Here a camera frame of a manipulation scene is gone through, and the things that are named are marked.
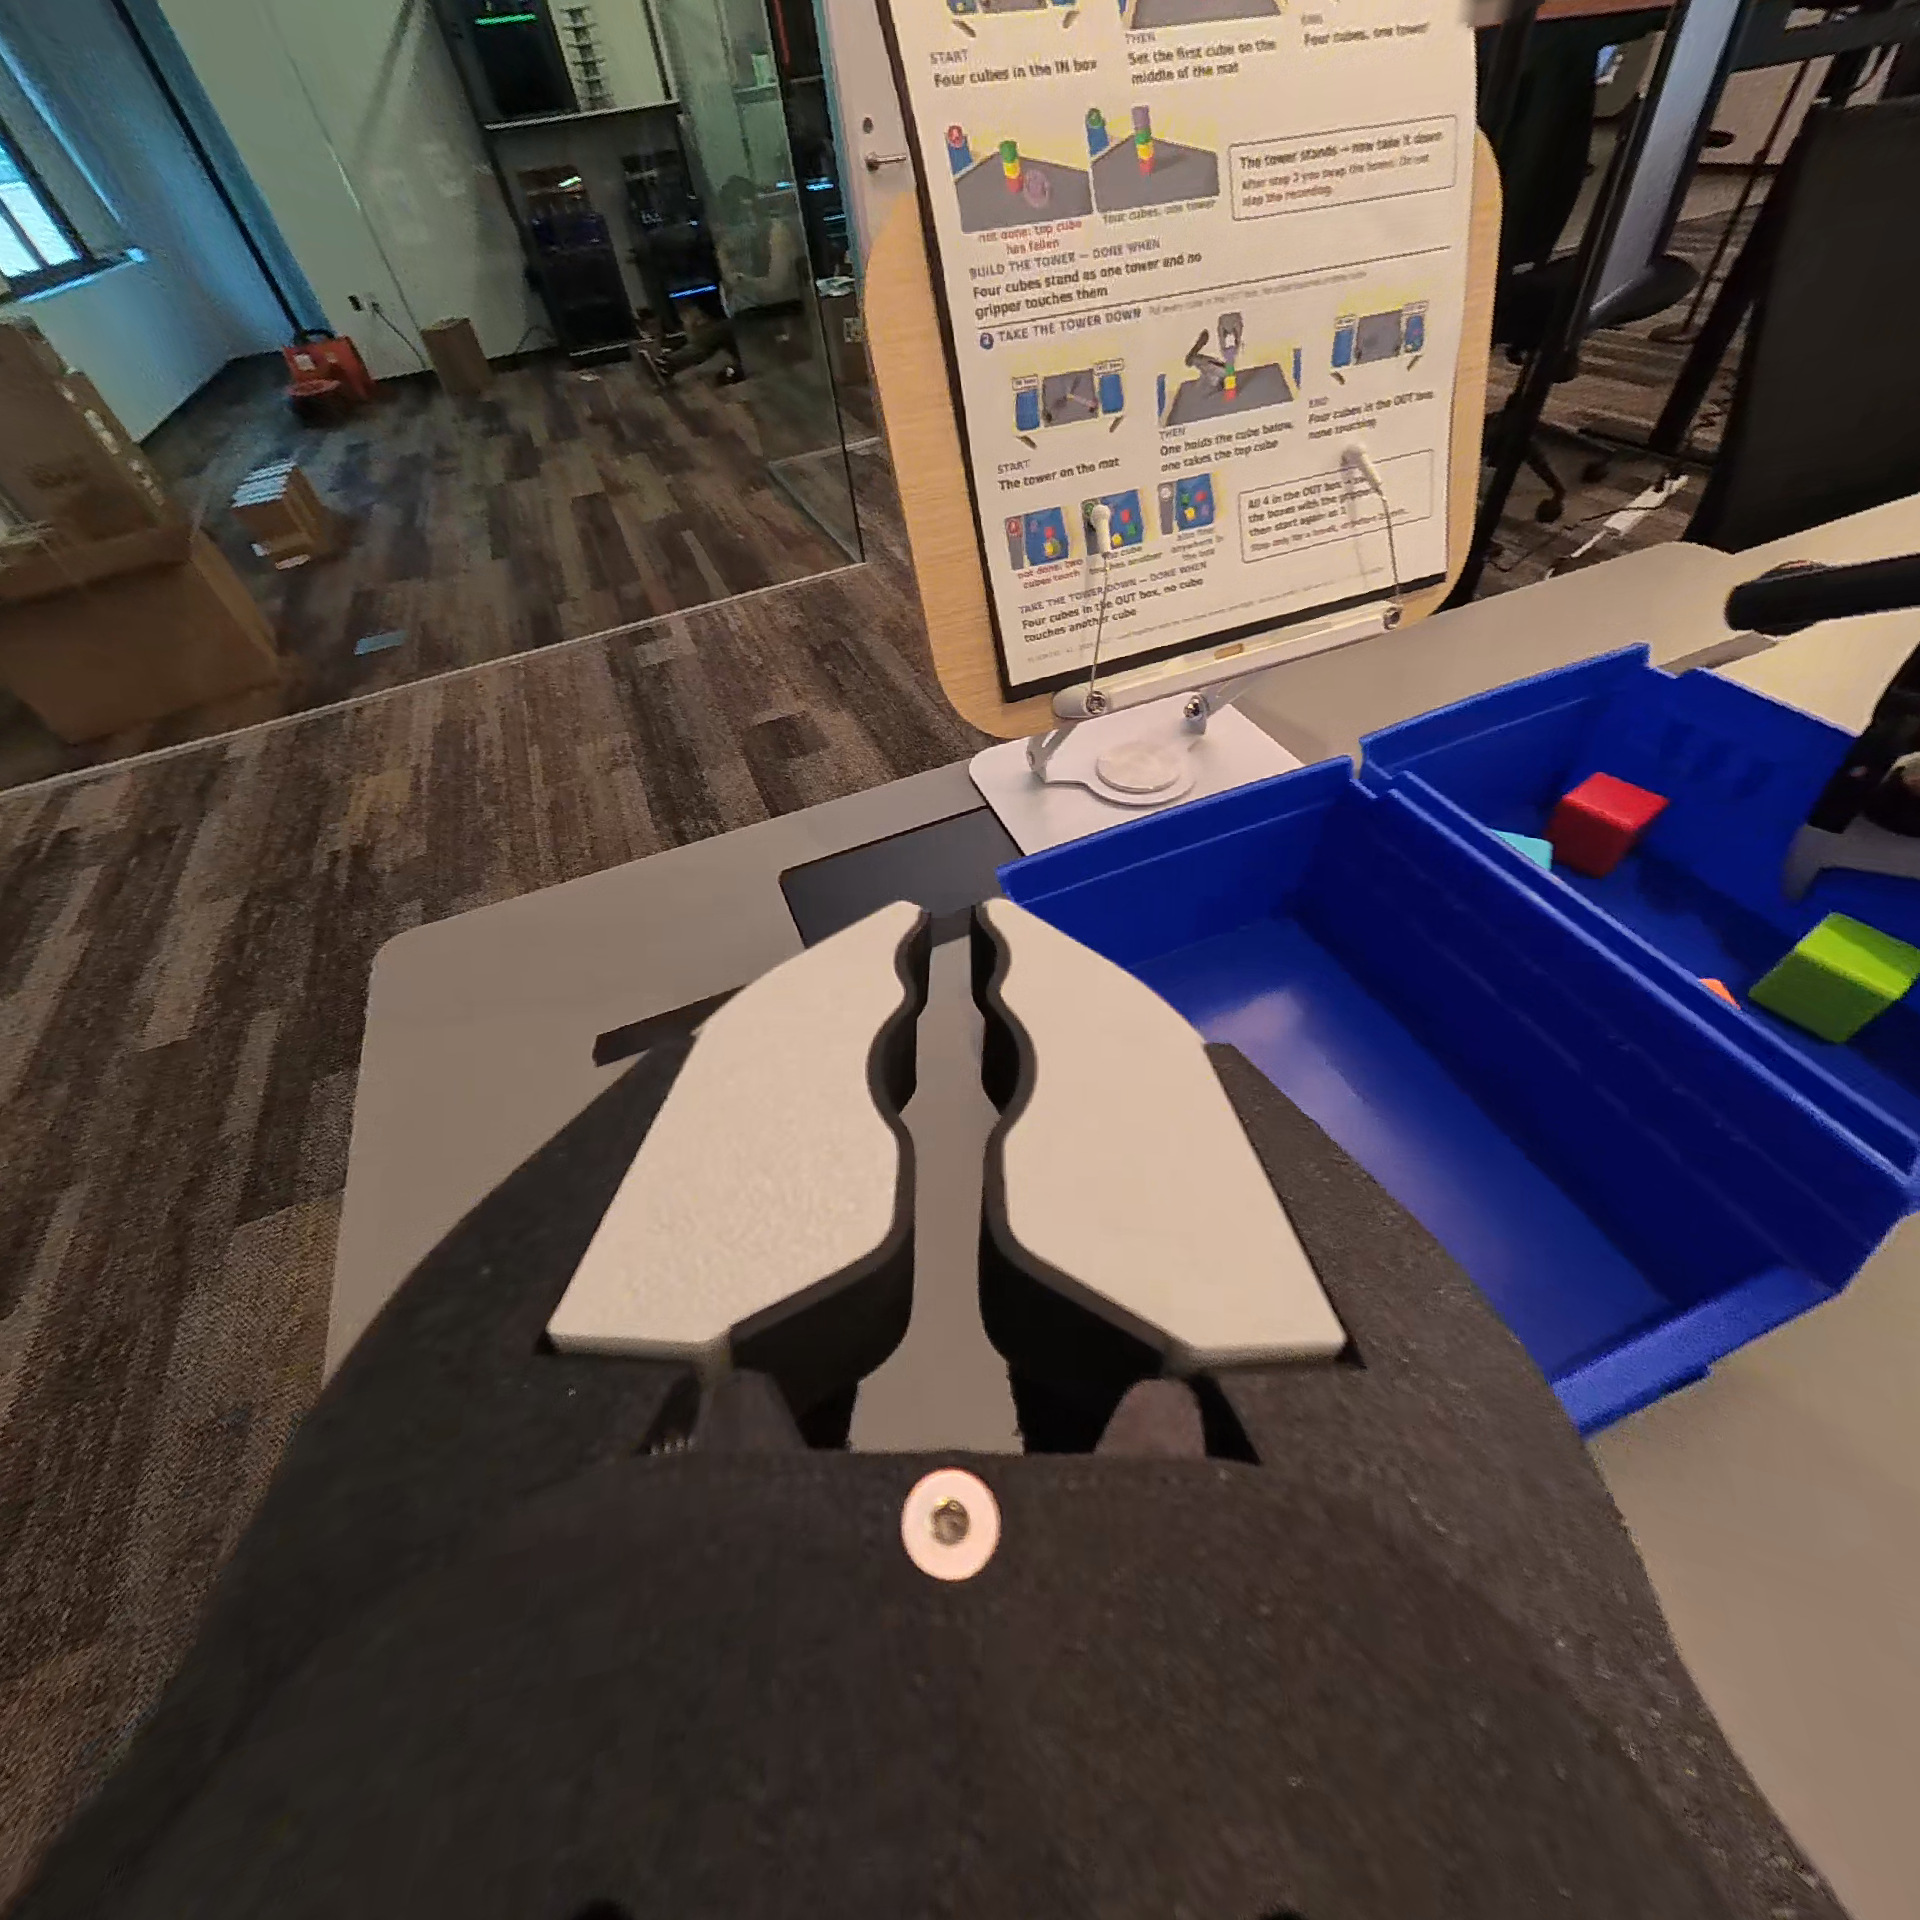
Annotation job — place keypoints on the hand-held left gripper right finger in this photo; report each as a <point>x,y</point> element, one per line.
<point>1172,1201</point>

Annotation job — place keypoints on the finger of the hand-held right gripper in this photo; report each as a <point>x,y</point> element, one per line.
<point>1884,786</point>
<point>1832,595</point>

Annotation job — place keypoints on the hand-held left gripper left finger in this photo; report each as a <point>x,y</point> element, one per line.
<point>736,1201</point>

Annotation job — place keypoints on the green magnetic cube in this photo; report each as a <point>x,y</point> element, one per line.
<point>1836,978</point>

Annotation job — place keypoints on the red magnetic cube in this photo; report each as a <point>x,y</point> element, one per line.
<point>1609,825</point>

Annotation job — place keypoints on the blue plastic bin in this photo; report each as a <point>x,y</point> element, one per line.
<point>1412,1020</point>
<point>1440,786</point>

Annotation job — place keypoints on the teal magnetic cube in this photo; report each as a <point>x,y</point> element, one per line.
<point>1525,852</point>

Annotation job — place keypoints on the white sign stand base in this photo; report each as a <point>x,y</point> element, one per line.
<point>1142,786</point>

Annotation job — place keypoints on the wooden instruction sign board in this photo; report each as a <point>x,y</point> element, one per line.
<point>1201,299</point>

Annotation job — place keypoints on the stacked cardboard boxes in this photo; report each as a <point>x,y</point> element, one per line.
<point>121,602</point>

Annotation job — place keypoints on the small cardboard box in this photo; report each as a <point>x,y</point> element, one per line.
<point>457,362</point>

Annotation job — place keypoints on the small red floor appliance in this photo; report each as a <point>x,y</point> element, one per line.
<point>333,376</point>

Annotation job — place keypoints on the black equipment rack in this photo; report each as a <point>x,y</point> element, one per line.
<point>586,211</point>

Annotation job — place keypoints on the window with roller blind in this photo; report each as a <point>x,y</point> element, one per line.
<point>61,211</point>

